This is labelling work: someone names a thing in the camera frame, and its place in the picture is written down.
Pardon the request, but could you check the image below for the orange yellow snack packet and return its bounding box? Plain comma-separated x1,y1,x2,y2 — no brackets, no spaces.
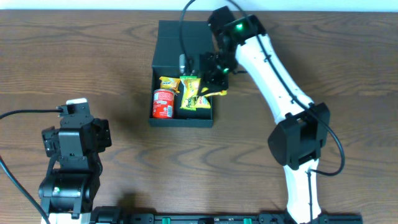
183,77,228,98

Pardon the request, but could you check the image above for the black gift box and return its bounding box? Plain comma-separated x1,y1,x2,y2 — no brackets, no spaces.
148,20,215,129

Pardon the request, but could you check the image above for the green yellow snack packet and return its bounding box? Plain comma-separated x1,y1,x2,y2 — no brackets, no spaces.
180,76,201,111

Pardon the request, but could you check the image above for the yellow brown chocolate packet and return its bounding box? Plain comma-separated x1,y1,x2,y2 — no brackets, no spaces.
195,96,211,109

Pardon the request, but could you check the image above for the yellow biscuit packet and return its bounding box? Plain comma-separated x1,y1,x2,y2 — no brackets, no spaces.
159,77,181,93

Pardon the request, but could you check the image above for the red Pringles can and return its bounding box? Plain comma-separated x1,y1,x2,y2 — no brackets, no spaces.
152,89,175,119

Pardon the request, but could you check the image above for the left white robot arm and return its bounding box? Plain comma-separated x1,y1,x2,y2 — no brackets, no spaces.
39,118,112,220

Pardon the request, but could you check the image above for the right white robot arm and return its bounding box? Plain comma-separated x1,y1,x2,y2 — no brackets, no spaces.
198,8,330,223

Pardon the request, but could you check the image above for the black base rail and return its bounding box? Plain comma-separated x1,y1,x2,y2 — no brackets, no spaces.
91,205,364,224

